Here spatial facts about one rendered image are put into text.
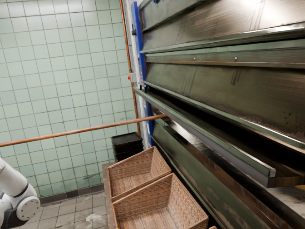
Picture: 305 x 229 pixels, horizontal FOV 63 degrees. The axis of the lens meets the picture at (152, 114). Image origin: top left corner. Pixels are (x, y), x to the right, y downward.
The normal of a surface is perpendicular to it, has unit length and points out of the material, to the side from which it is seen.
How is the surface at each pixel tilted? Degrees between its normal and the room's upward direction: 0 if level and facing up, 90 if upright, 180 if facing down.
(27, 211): 97
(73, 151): 90
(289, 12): 70
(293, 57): 90
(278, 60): 90
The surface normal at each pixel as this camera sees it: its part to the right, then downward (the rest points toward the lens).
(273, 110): -0.95, -0.17
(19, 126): 0.24, 0.21
